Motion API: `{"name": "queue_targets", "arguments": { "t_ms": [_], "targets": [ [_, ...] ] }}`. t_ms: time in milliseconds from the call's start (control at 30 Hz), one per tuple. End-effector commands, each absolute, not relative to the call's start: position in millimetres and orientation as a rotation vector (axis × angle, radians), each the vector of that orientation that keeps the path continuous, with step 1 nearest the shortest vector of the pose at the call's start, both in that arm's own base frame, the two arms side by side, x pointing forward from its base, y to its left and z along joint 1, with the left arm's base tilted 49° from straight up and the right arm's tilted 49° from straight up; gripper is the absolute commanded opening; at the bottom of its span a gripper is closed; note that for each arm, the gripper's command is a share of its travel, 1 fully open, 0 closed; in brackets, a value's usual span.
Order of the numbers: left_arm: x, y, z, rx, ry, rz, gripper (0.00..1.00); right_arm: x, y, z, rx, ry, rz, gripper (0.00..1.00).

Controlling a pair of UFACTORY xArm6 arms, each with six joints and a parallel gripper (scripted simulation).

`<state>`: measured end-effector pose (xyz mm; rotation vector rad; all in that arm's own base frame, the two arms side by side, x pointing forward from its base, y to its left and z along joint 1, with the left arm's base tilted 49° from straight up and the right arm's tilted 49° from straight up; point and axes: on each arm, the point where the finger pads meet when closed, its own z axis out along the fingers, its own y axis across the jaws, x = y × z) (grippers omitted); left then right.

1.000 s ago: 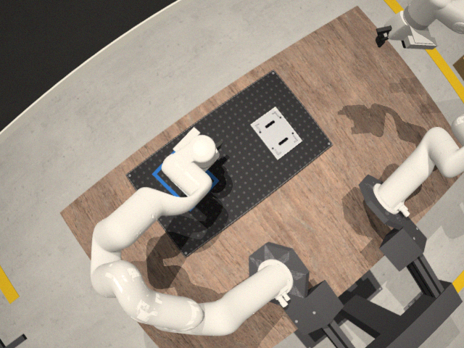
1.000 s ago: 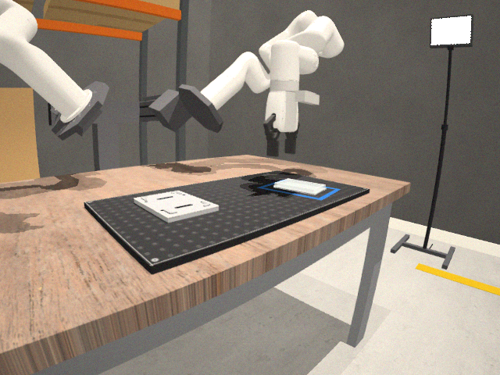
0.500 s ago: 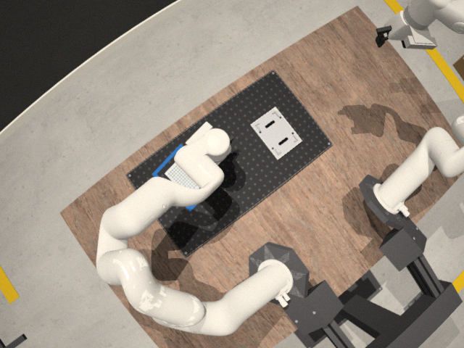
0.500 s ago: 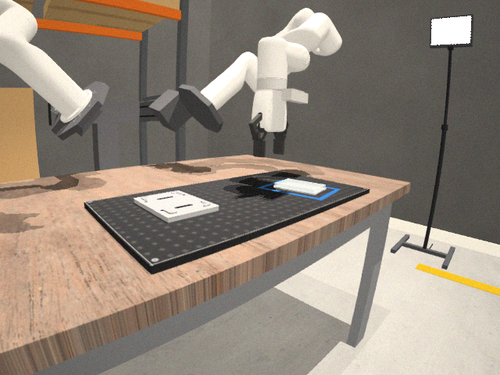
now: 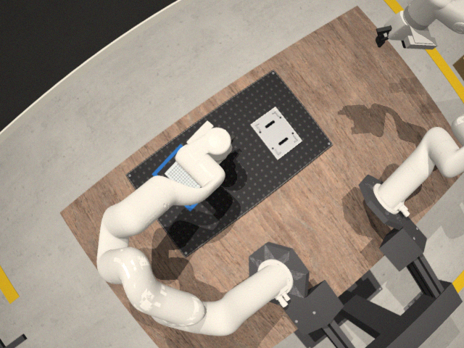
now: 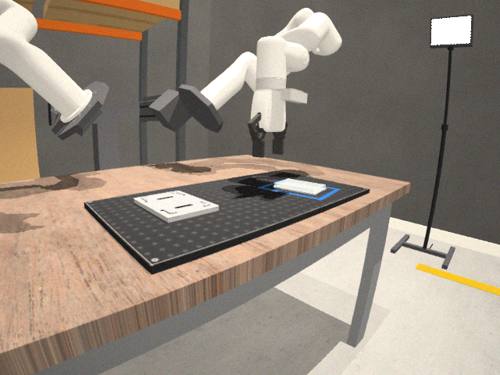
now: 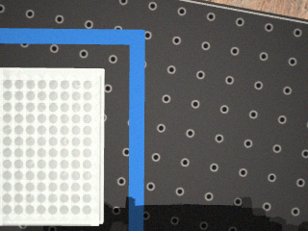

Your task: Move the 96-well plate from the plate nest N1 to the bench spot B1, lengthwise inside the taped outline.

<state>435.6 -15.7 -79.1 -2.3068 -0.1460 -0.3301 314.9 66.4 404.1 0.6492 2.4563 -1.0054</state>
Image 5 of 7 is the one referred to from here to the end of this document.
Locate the blue tape outline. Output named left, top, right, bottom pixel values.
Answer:
left=152, top=144, right=197, bottom=211

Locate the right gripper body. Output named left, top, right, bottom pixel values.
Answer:
left=384, top=11, right=412, bottom=41

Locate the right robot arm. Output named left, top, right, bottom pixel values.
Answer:
left=373, top=0, right=464, bottom=217

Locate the black perforated breadboard plate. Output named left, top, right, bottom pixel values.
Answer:
left=126, top=70, right=333, bottom=257

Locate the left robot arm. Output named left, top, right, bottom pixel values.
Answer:
left=96, top=121, right=293, bottom=336

